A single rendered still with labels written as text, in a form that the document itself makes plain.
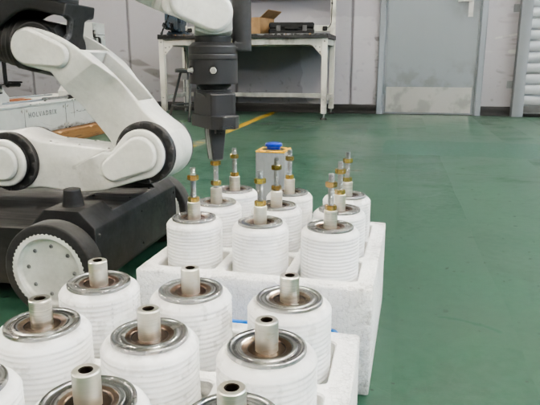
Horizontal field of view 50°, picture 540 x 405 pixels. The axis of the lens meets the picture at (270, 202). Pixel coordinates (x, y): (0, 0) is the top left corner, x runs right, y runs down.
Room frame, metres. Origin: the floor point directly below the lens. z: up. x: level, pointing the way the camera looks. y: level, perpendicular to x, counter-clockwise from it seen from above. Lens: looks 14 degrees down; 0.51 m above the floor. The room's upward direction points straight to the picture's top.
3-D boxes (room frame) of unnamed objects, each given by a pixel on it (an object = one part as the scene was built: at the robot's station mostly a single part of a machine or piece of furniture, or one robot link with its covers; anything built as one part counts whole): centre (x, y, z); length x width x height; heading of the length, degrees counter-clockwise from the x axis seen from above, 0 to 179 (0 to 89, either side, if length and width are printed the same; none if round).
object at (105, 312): (0.66, 0.21, 0.16); 0.10 x 0.10 x 0.18
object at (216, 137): (1.07, 0.10, 0.37); 0.03 x 0.02 x 0.06; 120
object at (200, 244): (0.97, 0.13, 0.16); 0.10 x 0.10 x 0.18
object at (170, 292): (0.64, 0.09, 0.25); 0.08 x 0.08 x 0.01
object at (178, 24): (5.60, 0.89, 0.87); 0.41 x 0.17 x 0.25; 168
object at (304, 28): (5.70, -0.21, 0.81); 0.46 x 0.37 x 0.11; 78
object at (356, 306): (1.05, -0.01, 0.09); 0.39 x 0.39 x 0.18; 76
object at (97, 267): (0.66, 0.21, 0.26); 0.02 x 0.02 x 0.03
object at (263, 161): (1.35, -0.01, 0.16); 0.07 x 0.07 x 0.31; 76
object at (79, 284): (0.66, 0.21, 0.25); 0.08 x 0.08 x 0.01
